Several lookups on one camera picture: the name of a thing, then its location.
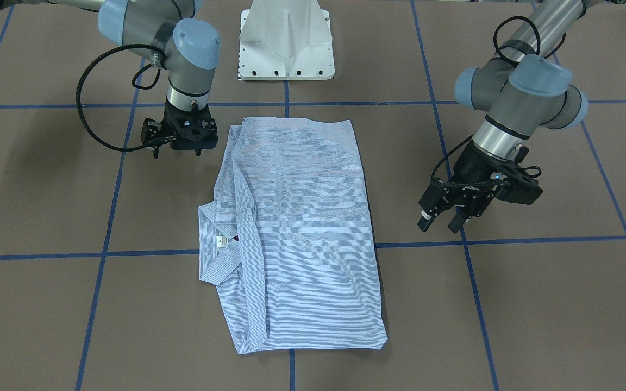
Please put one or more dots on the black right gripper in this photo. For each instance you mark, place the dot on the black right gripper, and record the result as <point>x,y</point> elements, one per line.
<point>151,132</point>

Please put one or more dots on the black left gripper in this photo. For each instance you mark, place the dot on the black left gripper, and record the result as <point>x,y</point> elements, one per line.
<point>468,164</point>

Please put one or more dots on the light blue striped shirt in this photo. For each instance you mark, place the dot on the light blue striped shirt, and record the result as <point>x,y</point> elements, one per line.
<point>287,239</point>

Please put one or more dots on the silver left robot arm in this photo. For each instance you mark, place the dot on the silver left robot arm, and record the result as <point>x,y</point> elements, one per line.
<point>520,89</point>

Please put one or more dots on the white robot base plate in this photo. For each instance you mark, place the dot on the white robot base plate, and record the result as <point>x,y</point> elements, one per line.
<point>285,41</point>

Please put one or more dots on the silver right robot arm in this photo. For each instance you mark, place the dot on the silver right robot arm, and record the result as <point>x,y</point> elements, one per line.
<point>171,39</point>

